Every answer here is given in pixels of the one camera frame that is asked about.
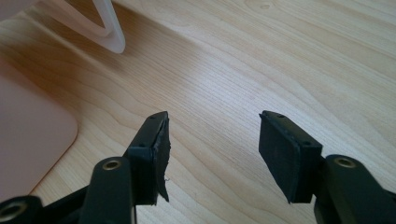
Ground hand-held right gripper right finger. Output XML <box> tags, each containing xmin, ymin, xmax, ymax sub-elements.
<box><xmin>258</xmin><ymin>110</ymin><xmax>324</xmax><ymax>204</ymax></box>

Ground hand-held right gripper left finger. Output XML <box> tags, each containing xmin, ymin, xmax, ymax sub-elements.
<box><xmin>123</xmin><ymin>111</ymin><xmax>172</xmax><ymax>206</ymax></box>

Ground pink mat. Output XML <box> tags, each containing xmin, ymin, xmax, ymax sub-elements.
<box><xmin>0</xmin><ymin>59</ymin><xmax>78</xmax><ymax>203</ymax></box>

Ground white plastic container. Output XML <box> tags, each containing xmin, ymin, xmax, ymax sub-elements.
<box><xmin>0</xmin><ymin>0</ymin><xmax>126</xmax><ymax>54</ymax></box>

